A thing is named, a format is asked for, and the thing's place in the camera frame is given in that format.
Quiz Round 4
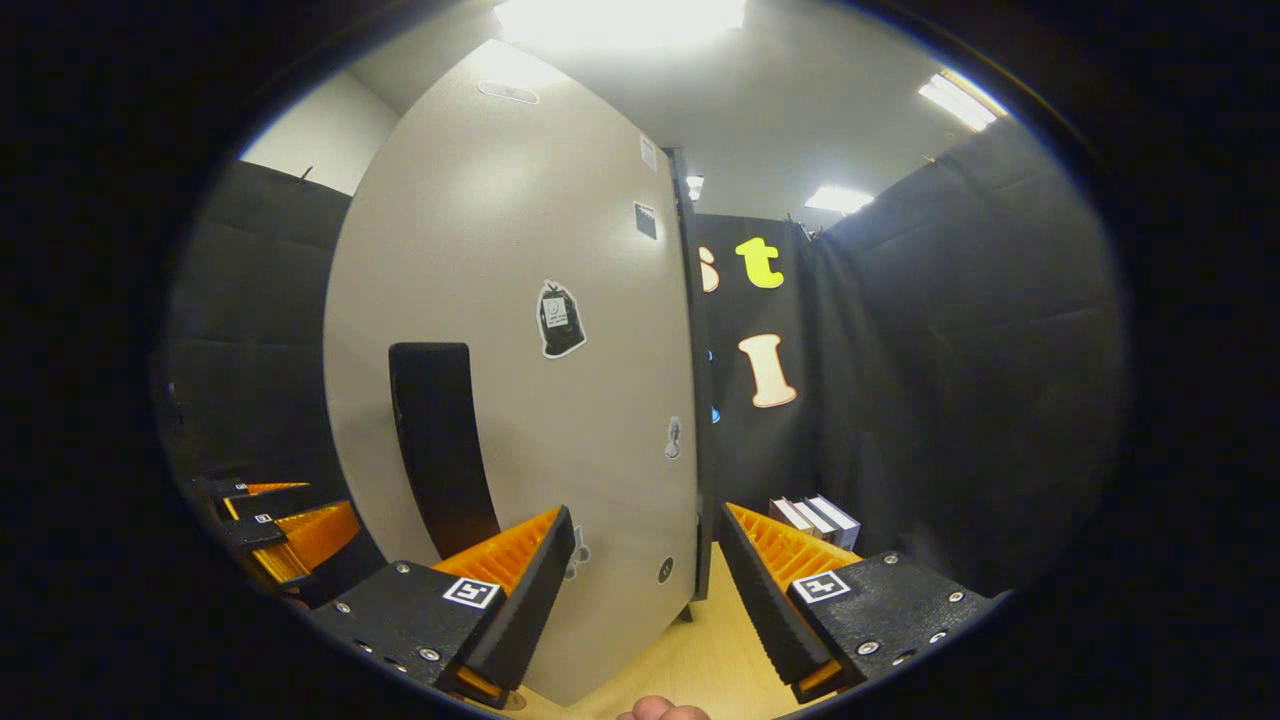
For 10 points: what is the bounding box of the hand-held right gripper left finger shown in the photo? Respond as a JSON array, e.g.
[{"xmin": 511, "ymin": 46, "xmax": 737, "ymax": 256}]
[{"xmin": 305, "ymin": 505, "xmax": 578, "ymax": 709}]

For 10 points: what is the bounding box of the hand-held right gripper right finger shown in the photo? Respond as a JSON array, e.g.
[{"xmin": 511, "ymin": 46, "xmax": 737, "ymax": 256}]
[{"xmin": 718, "ymin": 503, "xmax": 1016, "ymax": 706}]

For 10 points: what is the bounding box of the black door handle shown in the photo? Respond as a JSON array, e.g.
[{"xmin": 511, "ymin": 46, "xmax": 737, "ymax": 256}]
[{"xmin": 388, "ymin": 342, "xmax": 501, "ymax": 561}]

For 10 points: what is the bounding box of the grey cabinet door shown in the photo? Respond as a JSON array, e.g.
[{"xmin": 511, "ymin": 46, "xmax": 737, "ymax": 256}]
[{"xmin": 322, "ymin": 38, "xmax": 701, "ymax": 709}]

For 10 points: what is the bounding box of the white-edged book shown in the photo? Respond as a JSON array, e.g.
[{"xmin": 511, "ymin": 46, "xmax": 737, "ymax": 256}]
[
  {"xmin": 790, "ymin": 497, "xmax": 839, "ymax": 546},
  {"xmin": 768, "ymin": 497, "xmax": 816, "ymax": 541},
  {"xmin": 805, "ymin": 494, "xmax": 861, "ymax": 551}
]

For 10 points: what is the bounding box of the black backdrop cloth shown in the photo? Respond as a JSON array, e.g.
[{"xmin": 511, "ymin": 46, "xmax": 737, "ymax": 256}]
[{"xmin": 160, "ymin": 120, "xmax": 1126, "ymax": 601}]

